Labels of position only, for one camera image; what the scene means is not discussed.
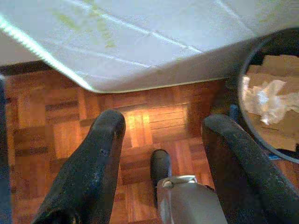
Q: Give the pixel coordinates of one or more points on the brown cardboard piece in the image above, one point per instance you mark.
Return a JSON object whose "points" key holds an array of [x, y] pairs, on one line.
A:
{"points": [[280, 67]]}

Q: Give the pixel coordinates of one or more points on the black round waste bin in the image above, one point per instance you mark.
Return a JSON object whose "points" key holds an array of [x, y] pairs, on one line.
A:
{"points": [[243, 116]]}

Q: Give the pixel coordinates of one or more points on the white crumpled paper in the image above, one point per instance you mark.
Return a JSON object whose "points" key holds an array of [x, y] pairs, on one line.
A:
{"points": [[268, 102]]}

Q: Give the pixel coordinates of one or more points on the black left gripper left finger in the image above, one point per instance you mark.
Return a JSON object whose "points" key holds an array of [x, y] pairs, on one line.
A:
{"points": [[88, 175]]}

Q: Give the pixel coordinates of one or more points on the bed with grey floral sheet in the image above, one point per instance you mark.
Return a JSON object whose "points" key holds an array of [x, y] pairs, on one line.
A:
{"points": [[140, 35]]}

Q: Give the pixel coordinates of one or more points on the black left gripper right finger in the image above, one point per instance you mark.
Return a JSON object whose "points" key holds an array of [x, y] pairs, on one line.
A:
{"points": [[245, 182]]}

